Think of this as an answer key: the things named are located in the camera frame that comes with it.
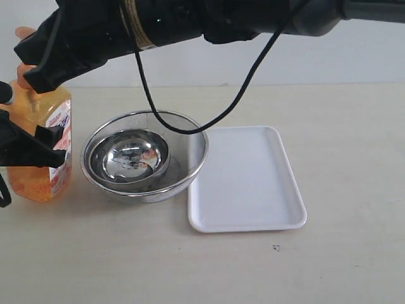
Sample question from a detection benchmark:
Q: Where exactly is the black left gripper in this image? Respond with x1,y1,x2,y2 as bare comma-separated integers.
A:
0,80,67,208

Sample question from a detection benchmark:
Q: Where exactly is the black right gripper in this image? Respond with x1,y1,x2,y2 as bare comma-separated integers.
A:
14,1,137,94

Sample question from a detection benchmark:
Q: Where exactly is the orange soap pump bottle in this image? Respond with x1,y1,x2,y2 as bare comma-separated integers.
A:
6,25,73,203

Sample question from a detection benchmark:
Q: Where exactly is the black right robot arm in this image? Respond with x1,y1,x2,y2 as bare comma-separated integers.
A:
14,1,404,94

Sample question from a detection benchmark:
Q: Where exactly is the small stainless steel bowl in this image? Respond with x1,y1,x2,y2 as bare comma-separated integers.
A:
88,129,170,192

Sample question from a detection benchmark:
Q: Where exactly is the steel mesh colander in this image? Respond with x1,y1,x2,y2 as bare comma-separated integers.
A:
80,110,209,203

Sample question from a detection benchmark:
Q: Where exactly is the white foam tray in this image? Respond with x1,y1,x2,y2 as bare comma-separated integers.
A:
188,125,308,233

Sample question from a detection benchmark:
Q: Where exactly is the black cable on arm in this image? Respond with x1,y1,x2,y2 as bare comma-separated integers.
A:
116,0,311,135

